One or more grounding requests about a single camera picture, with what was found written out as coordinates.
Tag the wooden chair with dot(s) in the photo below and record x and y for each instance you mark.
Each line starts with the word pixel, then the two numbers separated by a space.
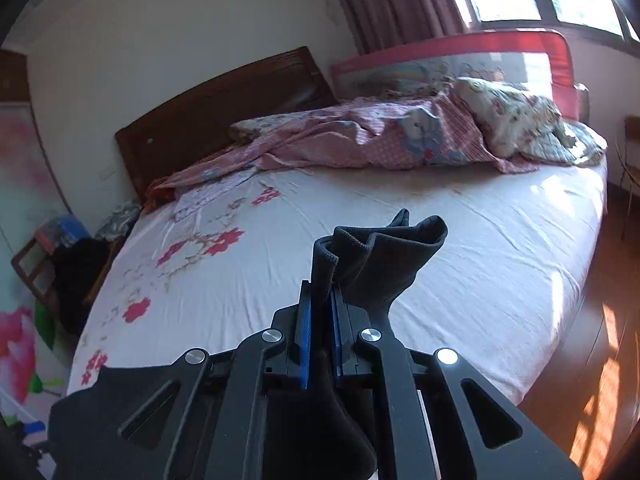
pixel 30 265

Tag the orange red cloth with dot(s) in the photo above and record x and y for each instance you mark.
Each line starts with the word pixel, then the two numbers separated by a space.
pixel 160 189

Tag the floral printed wardrobe door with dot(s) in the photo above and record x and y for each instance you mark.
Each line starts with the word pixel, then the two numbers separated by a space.
pixel 25 210

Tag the black pants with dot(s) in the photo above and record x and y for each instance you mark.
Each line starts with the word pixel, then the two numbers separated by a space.
pixel 380 265

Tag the grey patterned cloth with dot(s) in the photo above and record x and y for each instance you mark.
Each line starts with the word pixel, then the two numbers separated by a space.
pixel 120 217

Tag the white floral blanket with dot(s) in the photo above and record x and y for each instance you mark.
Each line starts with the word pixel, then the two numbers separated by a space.
pixel 510 110

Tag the pale patterned pillow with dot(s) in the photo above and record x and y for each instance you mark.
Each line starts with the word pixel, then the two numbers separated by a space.
pixel 220 187

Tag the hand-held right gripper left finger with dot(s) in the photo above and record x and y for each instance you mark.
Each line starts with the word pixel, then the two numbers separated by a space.
pixel 305 340

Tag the dark clothes pile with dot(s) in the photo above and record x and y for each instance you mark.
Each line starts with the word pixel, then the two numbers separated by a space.
pixel 80 280

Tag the dark wooden headboard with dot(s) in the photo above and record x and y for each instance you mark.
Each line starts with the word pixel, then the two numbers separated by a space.
pixel 210 110

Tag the blue and red bag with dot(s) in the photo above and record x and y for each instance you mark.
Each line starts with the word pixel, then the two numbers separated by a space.
pixel 62 232

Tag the thin metal chair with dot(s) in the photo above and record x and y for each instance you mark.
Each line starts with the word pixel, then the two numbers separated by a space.
pixel 631 160

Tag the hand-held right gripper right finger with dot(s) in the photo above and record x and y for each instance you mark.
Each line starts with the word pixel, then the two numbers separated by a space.
pixel 336 345

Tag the mauve curtain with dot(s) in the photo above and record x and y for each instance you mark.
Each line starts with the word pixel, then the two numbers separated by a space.
pixel 395 0

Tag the red bed guard rail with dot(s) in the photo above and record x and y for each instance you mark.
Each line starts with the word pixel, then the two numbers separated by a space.
pixel 500 40

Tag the pink checked quilt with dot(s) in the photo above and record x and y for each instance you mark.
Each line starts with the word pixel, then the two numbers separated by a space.
pixel 350 135

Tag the bed with white floral sheet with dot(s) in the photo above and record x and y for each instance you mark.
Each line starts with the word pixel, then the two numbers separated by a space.
pixel 500 260

